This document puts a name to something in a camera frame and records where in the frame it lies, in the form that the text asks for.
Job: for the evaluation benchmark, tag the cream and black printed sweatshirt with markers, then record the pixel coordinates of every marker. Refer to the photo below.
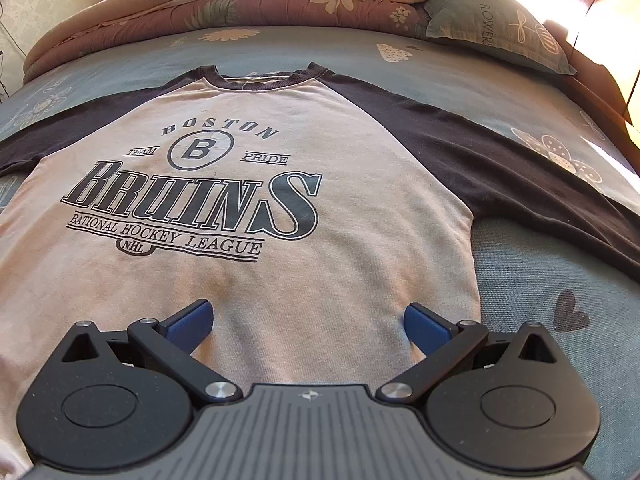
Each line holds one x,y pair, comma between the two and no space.
300,275

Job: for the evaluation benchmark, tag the wooden headboard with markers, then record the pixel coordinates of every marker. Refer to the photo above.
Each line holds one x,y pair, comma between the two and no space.
605,35

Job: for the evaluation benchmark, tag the blue-green printed pillow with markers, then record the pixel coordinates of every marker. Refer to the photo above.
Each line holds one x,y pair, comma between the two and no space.
500,25

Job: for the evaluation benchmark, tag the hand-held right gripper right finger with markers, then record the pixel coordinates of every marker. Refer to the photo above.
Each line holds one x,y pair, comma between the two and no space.
425,325

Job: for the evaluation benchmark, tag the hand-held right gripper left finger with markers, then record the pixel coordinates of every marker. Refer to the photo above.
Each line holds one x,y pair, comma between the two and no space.
192,322

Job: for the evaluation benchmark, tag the pink floral quilt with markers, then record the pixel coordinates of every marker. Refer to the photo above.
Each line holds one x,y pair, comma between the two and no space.
225,5

